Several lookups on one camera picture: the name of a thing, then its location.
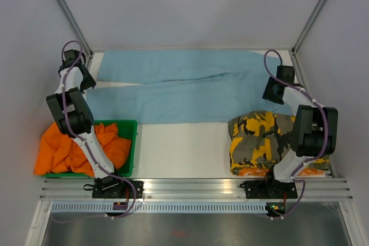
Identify light blue trousers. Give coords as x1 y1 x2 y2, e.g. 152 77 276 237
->
86 50 292 124

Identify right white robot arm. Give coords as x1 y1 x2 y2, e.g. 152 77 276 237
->
262 65 338 198

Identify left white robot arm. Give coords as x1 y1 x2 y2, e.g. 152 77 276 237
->
46 50 126 198

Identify camouflage folded trousers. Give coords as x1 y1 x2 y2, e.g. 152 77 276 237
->
228 110 331 176

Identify orange patterned folded trousers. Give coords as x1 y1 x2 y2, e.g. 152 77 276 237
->
231 168 325 177

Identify green plastic bin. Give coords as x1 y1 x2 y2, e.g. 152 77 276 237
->
33 120 137 178

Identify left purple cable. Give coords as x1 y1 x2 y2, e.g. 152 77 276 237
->
50 40 138 224

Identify purple cable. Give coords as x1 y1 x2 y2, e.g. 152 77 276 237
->
263 49 329 221
50 40 138 224

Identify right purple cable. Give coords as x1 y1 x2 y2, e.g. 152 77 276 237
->
263 49 329 221

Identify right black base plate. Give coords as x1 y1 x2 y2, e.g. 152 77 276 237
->
239 180 298 199

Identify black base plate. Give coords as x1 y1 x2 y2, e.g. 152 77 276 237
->
239 180 298 199
83 179 144 199

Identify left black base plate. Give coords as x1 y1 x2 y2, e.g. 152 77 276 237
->
83 179 144 199

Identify aluminium mounting rail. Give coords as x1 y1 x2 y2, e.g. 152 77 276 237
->
39 178 353 202

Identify slotted white cable duct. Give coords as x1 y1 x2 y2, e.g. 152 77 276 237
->
51 201 267 214

